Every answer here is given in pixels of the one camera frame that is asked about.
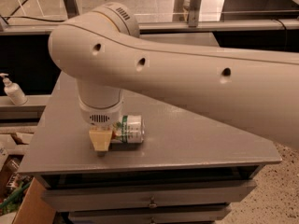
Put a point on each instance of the white pump bottle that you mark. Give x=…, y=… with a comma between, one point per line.
x=13, y=91

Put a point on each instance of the cardboard box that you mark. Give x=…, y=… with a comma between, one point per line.
x=33, y=209

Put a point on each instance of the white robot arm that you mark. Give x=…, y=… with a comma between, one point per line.
x=253, y=90

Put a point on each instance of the metal railing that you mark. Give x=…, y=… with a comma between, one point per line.
x=155, y=16

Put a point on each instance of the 7up soda can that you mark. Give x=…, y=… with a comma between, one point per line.
x=128, y=129

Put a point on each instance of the grey drawer cabinet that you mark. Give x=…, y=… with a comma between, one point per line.
x=187, y=170

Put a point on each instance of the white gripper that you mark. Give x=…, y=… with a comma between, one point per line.
x=100, y=117

